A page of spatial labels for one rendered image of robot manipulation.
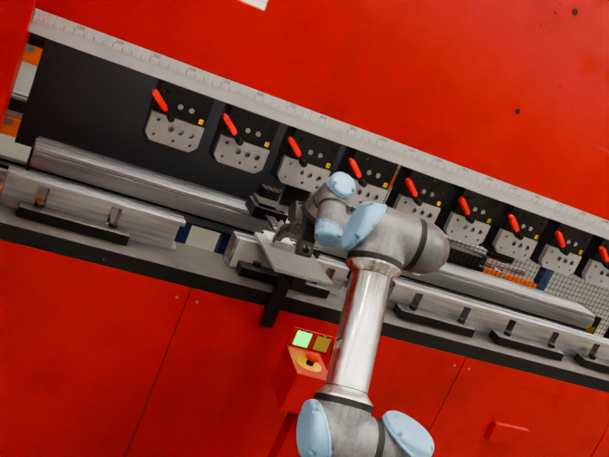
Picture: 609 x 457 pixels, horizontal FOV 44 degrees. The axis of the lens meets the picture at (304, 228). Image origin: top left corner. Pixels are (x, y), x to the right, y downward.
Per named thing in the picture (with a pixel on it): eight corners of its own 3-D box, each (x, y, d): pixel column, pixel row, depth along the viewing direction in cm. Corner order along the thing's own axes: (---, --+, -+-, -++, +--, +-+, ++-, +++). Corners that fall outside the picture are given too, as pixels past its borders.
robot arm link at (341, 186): (330, 190, 193) (333, 164, 198) (309, 209, 202) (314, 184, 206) (356, 201, 196) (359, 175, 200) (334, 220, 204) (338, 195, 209)
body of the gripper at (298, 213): (309, 216, 222) (329, 197, 213) (308, 241, 218) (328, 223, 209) (285, 209, 219) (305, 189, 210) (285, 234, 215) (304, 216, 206)
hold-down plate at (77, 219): (15, 217, 199) (18, 206, 198) (16, 209, 204) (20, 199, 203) (126, 246, 211) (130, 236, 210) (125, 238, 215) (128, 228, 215)
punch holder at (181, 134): (142, 137, 204) (162, 80, 200) (140, 130, 212) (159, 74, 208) (195, 154, 210) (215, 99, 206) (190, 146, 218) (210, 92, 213)
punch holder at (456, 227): (443, 235, 243) (466, 189, 238) (432, 225, 250) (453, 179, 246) (480, 247, 248) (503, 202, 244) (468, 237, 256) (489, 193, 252)
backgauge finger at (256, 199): (261, 233, 233) (267, 218, 232) (244, 204, 256) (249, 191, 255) (295, 243, 237) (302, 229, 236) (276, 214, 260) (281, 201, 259)
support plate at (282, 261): (274, 271, 204) (275, 267, 204) (254, 234, 227) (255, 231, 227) (332, 286, 211) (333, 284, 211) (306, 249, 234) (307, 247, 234)
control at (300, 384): (280, 410, 204) (305, 354, 200) (270, 378, 219) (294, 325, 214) (345, 425, 211) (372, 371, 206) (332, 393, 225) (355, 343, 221)
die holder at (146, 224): (-3, 204, 202) (7, 171, 200) (-1, 196, 207) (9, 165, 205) (175, 251, 221) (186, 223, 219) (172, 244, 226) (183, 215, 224)
